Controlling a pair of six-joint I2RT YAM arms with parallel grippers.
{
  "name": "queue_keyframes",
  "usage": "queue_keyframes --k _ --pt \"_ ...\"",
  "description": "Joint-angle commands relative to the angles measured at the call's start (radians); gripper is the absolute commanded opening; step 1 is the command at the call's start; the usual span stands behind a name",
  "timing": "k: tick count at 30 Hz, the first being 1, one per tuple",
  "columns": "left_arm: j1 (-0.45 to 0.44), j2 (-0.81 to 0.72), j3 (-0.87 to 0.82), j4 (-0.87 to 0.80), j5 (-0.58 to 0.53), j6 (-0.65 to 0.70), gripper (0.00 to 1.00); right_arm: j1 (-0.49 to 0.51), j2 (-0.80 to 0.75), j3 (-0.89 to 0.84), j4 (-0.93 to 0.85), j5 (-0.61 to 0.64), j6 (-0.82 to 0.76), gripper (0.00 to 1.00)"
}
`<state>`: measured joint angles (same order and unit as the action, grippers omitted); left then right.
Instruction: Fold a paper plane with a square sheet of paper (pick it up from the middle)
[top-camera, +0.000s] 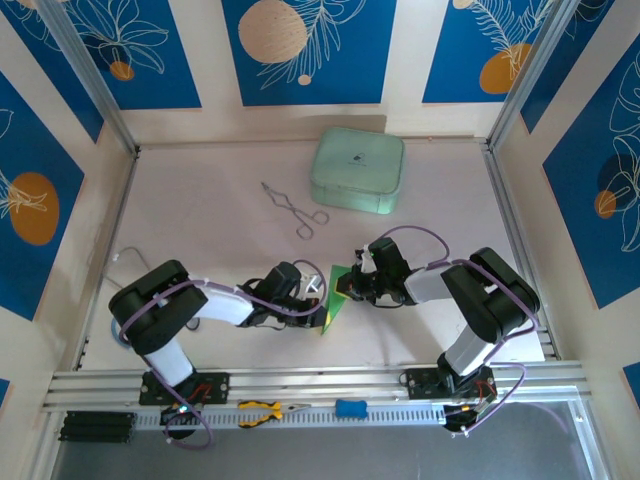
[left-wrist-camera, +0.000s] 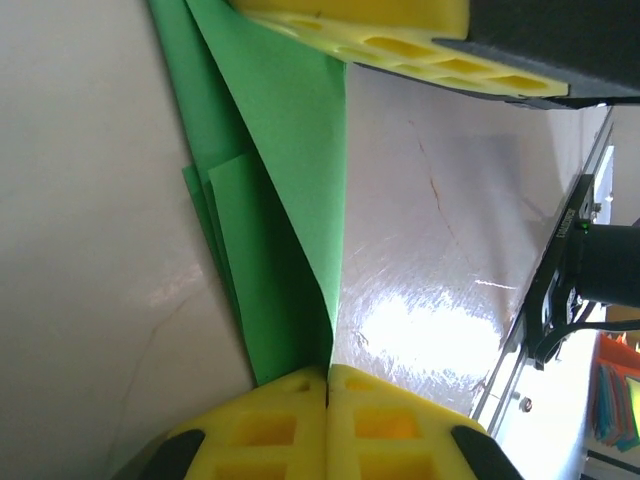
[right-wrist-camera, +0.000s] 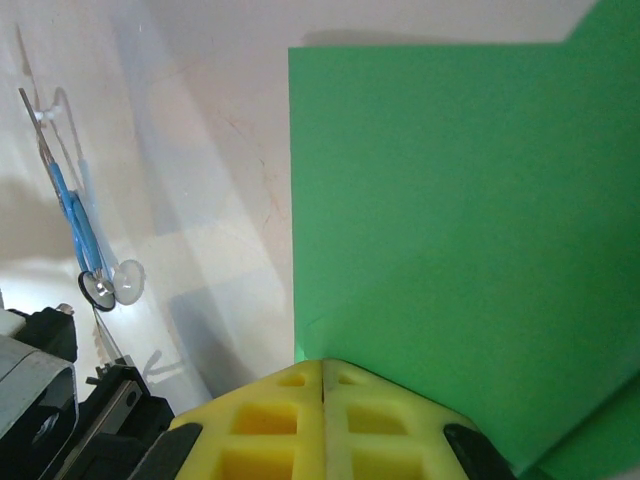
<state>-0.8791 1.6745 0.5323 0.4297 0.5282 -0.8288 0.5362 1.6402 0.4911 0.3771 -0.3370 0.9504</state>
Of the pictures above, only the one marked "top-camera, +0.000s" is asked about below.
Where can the mint green zip case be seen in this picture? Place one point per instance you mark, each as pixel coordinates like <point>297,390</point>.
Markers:
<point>357,170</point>

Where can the aluminium corner post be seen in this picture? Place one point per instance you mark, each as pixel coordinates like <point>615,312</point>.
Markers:
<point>540,75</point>
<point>92,75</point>

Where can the metal scissor tongs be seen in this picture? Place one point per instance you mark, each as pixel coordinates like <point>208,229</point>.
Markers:
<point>294,211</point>

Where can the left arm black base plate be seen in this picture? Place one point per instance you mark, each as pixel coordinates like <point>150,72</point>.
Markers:
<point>215,387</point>

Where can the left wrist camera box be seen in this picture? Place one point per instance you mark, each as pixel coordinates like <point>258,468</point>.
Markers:
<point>311,283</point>

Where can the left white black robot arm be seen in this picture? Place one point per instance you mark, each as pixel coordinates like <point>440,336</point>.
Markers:
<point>160,310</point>

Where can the aluminium frame rail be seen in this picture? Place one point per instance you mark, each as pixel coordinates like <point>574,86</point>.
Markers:
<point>325,382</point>

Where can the aluminium side rail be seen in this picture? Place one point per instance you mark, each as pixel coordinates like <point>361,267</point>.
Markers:
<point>127,175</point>
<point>506,200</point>

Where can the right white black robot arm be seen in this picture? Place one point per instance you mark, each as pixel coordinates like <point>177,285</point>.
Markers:
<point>490,300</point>

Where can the blue bone shaped block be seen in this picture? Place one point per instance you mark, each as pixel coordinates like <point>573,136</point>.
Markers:
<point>351,408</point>

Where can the green paper sheet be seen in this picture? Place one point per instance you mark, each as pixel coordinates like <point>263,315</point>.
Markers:
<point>334,306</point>

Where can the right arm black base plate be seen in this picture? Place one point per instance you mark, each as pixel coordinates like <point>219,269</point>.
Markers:
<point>420,384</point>

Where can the black stacked blocks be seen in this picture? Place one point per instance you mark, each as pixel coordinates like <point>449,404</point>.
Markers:
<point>97,426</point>

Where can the black controller board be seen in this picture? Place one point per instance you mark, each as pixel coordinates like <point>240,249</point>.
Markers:
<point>470,415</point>
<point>180,415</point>

